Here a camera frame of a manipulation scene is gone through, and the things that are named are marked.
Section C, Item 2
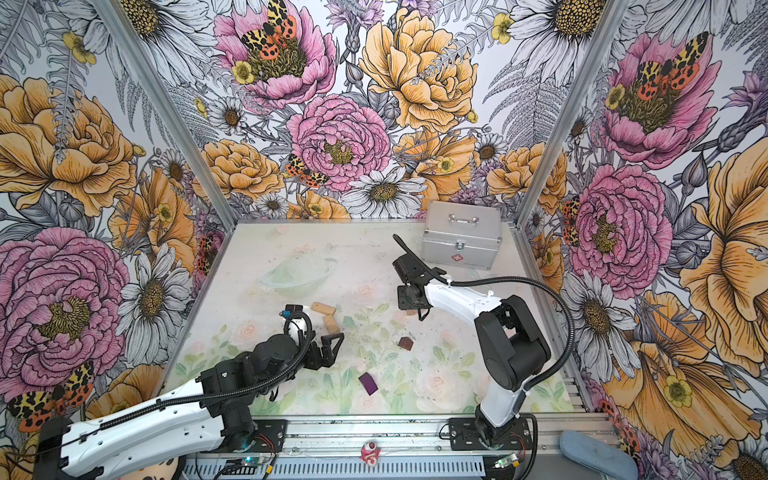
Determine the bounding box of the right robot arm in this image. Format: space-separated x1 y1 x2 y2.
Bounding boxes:
397 280 559 447

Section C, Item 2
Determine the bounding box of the aluminium front rail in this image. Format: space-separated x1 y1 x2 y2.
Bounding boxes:
119 413 607 480

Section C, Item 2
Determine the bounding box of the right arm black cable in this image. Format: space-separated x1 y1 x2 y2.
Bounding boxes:
392 233 576 391

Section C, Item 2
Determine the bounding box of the small pink red toy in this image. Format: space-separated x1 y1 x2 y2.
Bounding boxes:
360 441 381 467

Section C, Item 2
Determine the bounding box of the silver metal first-aid case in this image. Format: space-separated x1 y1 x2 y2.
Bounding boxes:
421 201 502 270

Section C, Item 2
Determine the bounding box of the natural wood block with hole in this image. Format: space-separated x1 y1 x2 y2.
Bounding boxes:
311 302 336 316

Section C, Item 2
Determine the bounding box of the dark brown wood block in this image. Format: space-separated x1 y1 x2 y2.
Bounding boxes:
398 337 414 351

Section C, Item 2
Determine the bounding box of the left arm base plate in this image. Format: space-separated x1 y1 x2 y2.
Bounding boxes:
233 419 288 454

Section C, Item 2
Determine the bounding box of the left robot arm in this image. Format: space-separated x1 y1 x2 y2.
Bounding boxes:
32 333 344 479

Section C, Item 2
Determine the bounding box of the natural wood block lower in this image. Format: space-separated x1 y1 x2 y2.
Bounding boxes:
323 314 341 334

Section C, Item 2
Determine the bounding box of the grey blue cushion pad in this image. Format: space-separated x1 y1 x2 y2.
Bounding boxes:
559 430 639 480

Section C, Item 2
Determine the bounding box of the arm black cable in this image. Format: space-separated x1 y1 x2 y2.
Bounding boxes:
71 310 314 445
392 233 576 391

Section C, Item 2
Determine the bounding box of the purple wood block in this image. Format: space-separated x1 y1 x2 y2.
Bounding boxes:
358 372 378 396

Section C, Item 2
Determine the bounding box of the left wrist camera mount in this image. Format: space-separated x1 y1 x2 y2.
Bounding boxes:
280 304 309 322

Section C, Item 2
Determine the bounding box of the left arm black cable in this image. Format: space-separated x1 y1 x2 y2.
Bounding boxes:
71 310 314 445

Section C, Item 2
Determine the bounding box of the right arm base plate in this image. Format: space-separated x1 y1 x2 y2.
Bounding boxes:
447 417 533 451

